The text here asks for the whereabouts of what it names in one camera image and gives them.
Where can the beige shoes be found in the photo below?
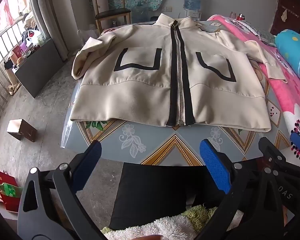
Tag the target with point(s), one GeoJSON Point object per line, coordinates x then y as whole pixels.
{"type": "Point", "coordinates": [12, 90]}

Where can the white plastic bag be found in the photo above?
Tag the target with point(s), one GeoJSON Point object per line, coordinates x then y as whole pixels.
{"type": "Point", "coordinates": [31, 38]}

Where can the red paper bag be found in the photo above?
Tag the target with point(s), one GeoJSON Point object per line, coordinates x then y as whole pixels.
{"type": "Point", "coordinates": [10, 203]}

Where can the grey cabinet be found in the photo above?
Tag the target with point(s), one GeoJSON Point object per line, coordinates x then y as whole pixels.
{"type": "Point", "coordinates": [40, 65]}

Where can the clear plastic bag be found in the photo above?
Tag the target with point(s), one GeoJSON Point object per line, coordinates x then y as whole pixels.
{"type": "Point", "coordinates": [87, 33]}

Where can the grey curtain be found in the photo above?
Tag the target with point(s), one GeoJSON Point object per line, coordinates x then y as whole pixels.
{"type": "Point", "coordinates": [47, 17]}

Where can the brown box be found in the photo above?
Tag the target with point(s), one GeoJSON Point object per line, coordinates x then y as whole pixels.
{"type": "Point", "coordinates": [27, 131]}

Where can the blue printed pillow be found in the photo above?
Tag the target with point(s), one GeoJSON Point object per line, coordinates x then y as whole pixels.
{"type": "Point", "coordinates": [290, 45]}

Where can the cream jacket with black trim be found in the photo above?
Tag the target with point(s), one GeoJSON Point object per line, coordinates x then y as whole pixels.
{"type": "Point", "coordinates": [140, 92]}

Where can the white wall socket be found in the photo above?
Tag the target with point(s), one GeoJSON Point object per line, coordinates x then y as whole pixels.
{"type": "Point", "coordinates": [168, 9]}

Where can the fluffy white green robe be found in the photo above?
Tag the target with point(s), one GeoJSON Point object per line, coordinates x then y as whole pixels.
{"type": "Point", "coordinates": [170, 227]}

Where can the empty clear water jug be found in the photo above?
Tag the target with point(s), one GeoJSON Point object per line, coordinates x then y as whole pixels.
{"type": "Point", "coordinates": [140, 12]}

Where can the white lace cloth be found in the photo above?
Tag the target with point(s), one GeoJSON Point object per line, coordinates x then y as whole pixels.
{"type": "Point", "coordinates": [260, 33]}

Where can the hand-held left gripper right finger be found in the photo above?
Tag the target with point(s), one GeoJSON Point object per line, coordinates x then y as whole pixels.
{"type": "Point", "coordinates": [215, 165]}

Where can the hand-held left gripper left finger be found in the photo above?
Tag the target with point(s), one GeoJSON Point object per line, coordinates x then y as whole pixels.
{"type": "Point", "coordinates": [88, 165]}

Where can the wooden chair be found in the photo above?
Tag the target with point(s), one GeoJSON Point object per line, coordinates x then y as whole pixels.
{"type": "Point", "coordinates": [112, 13]}

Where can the pink printed blanket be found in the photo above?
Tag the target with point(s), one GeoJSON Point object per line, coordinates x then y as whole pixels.
{"type": "Point", "coordinates": [285, 97]}

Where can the glass jar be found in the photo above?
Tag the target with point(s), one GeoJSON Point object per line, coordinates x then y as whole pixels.
{"type": "Point", "coordinates": [232, 14]}

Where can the white water dispenser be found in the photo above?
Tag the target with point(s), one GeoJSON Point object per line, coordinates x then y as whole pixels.
{"type": "Point", "coordinates": [193, 15]}

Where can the person's black pants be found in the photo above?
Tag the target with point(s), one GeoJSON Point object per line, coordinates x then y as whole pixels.
{"type": "Point", "coordinates": [150, 195]}

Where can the red gift box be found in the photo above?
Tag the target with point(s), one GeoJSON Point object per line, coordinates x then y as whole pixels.
{"type": "Point", "coordinates": [17, 53]}

